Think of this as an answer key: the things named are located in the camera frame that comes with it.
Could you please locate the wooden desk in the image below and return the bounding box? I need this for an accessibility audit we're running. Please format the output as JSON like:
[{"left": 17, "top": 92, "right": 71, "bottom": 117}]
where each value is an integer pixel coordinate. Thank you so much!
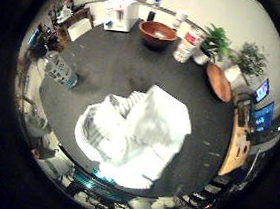
[{"left": 218, "top": 91, "right": 257, "bottom": 179}]

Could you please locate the white canister red label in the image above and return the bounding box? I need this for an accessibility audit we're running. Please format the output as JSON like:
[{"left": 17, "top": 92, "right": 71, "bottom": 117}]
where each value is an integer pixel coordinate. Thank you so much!
[{"left": 172, "top": 25, "right": 206, "bottom": 66}]

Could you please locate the dusty grey-green potted plant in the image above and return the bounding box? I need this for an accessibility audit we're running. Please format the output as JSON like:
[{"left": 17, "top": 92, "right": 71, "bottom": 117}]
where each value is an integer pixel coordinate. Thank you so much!
[{"left": 222, "top": 39, "right": 270, "bottom": 92}]

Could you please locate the white striped cloth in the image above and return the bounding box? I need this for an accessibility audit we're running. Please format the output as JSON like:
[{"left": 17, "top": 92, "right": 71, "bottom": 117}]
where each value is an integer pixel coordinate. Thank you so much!
[{"left": 69, "top": 76, "right": 197, "bottom": 195}]

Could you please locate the oval wooden plate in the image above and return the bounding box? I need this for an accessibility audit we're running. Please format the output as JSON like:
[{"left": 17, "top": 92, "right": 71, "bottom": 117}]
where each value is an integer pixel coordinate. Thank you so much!
[{"left": 203, "top": 62, "right": 236, "bottom": 104}]

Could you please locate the brown wooden bowl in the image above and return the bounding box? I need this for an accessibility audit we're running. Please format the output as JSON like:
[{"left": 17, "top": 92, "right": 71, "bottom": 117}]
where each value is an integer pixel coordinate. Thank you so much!
[{"left": 136, "top": 19, "right": 181, "bottom": 51}]

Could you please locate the small black container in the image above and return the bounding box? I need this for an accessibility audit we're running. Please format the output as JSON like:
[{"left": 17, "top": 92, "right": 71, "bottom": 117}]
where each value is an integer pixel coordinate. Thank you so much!
[{"left": 147, "top": 10, "right": 157, "bottom": 23}]

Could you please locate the green potted plant white pot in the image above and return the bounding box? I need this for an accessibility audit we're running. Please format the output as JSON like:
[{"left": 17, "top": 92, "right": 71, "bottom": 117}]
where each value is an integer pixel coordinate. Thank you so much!
[{"left": 192, "top": 22, "right": 235, "bottom": 69}]

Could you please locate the brown wooden cabinet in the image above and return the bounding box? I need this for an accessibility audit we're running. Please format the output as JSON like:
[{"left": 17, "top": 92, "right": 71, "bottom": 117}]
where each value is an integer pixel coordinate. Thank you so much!
[{"left": 56, "top": 4, "right": 97, "bottom": 45}]

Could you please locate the small tilted computer monitor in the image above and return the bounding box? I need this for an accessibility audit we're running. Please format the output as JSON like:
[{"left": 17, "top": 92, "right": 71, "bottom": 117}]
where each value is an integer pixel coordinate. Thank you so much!
[{"left": 253, "top": 77, "right": 271, "bottom": 105}]

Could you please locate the white box red print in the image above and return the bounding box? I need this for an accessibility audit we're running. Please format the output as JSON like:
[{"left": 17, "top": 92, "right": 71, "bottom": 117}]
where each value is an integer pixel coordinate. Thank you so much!
[{"left": 102, "top": 0, "right": 141, "bottom": 35}]

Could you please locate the large blue screen monitor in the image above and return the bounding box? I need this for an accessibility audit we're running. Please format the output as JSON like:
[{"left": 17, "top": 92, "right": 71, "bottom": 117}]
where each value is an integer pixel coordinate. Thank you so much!
[{"left": 248, "top": 99, "right": 277, "bottom": 135}]

